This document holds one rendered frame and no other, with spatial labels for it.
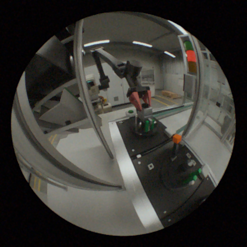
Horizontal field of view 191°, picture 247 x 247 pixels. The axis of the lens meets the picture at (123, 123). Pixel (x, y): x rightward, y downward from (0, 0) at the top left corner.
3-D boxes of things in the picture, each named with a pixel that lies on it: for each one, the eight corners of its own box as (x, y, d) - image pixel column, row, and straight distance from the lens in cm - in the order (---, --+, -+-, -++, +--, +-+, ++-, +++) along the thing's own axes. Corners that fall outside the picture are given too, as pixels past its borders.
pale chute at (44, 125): (65, 134, 51) (65, 128, 52) (79, 132, 42) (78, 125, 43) (26, 130, 39) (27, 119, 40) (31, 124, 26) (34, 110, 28)
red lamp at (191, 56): (185, 60, 36) (184, 50, 38) (190, 64, 41) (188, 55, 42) (196, 61, 35) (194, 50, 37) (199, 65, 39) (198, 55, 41)
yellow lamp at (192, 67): (187, 71, 35) (185, 60, 36) (190, 73, 39) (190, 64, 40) (197, 73, 33) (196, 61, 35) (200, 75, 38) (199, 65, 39)
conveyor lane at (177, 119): (118, 134, 48) (116, 123, 41) (183, 112, 99) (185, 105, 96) (134, 174, 34) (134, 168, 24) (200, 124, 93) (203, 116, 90)
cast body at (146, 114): (137, 116, 33) (136, 102, 30) (144, 114, 35) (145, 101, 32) (146, 126, 27) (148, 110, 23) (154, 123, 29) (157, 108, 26)
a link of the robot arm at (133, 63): (127, 69, 45) (115, 73, 41) (130, 53, 40) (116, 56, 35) (140, 81, 40) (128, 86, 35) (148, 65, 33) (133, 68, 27)
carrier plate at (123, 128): (116, 124, 42) (116, 121, 41) (148, 115, 50) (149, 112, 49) (130, 158, 26) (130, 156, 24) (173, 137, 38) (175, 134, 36)
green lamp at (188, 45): (184, 50, 38) (181, 41, 40) (188, 55, 42) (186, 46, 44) (194, 50, 37) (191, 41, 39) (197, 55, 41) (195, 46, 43)
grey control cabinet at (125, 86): (122, 102, 401) (116, 64, 397) (134, 100, 426) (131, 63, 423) (125, 105, 351) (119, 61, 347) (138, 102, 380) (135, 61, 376)
